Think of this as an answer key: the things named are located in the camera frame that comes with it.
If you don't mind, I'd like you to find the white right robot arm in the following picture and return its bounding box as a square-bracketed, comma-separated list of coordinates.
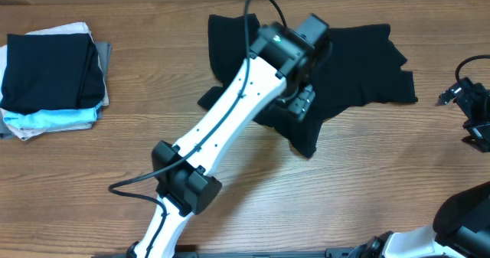
[347, 77, 489, 257]

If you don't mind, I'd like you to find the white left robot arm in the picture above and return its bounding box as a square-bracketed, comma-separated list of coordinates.
[126, 18, 331, 257]

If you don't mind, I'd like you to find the folded light blue shirt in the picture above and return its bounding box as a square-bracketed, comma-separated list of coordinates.
[2, 102, 103, 130]

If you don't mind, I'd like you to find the black polo shirt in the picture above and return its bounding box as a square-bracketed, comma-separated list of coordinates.
[198, 14, 418, 158]

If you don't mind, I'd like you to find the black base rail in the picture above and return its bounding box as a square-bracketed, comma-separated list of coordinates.
[91, 247, 355, 258]

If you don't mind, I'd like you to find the folded black shirt on stack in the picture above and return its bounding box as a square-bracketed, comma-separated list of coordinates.
[1, 34, 105, 115]

